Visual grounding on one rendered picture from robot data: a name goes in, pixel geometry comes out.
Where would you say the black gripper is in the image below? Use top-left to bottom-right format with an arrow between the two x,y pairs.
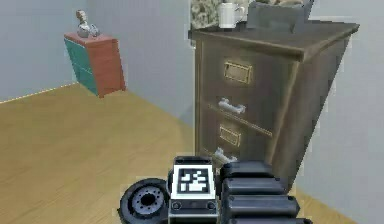
117,178 -> 172,224

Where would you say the red and teal chest of drawers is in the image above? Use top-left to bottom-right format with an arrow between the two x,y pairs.
63,31 -> 127,99

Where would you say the dark grey laptop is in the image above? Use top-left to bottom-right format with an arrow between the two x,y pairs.
245,0 -> 315,34

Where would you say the dark brown filing cabinet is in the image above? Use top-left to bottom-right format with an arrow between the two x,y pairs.
188,20 -> 361,194

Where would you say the silver bust statue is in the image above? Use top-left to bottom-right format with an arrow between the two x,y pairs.
75,9 -> 101,39

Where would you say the patterned floral box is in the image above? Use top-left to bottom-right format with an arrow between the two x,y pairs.
190,0 -> 224,30

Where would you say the white mug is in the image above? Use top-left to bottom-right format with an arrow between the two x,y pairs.
218,1 -> 246,30

